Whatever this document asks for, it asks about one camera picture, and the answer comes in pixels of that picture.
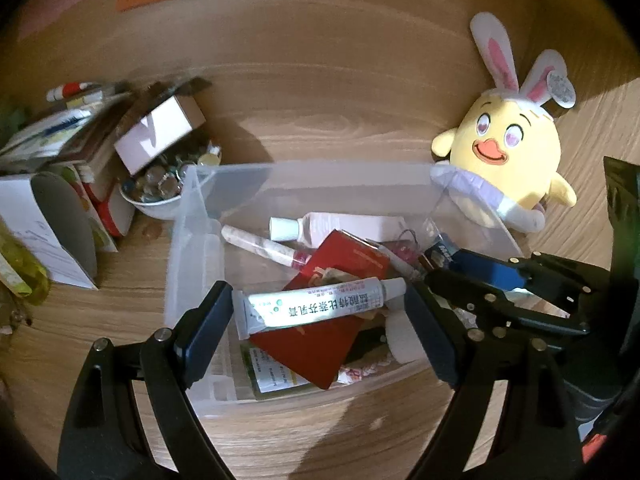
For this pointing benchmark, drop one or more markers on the yellow-green bottle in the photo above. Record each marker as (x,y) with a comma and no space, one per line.
(22,270)

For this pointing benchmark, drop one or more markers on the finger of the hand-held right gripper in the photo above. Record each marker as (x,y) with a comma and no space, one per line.
(480,300)
(490,270)

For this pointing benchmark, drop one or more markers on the clear pink lip gloss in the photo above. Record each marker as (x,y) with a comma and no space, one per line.
(260,245)

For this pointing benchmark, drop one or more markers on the clear plastic storage box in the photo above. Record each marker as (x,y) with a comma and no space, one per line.
(195,260)

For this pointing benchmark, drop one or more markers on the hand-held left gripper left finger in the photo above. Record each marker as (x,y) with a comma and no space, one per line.
(200,340)

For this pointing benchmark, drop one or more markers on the red white glue stick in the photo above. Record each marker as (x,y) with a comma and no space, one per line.
(75,91)

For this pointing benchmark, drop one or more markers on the red dotted white cloth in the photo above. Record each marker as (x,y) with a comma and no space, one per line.
(365,372)

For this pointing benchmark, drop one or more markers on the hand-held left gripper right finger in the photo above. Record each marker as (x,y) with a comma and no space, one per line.
(434,342)

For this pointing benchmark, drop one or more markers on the dark green bag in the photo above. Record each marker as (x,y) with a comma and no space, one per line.
(625,210)

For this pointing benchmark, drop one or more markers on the white blue paper packet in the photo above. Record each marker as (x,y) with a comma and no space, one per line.
(45,135)

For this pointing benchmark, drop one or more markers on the white bowl of candies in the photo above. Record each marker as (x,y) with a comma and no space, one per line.
(160,180)

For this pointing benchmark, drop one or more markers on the small white cardboard box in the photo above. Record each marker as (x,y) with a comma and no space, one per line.
(155,135)

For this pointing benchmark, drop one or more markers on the small yellow vial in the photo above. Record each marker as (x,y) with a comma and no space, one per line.
(211,155)

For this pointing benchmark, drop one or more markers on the pink white tube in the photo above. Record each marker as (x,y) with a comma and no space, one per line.
(350,227)

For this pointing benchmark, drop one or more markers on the yellow chick plush toy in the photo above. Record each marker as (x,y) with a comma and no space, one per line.
(505,160)

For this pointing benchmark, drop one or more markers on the white brown cardboard box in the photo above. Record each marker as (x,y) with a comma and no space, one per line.
(40,220)

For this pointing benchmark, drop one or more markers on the white ointment tube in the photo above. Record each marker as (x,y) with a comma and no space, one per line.
(320,305)

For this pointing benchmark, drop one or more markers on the red white carton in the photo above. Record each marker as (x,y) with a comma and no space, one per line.
(107,205)

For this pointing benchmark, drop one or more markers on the red flat box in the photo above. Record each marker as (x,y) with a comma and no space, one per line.
(310,357)

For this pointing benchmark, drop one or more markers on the small green labelled bottle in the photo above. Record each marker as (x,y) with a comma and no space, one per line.
(270,372)

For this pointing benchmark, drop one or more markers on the small blue packet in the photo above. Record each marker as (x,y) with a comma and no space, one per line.
(445,252)

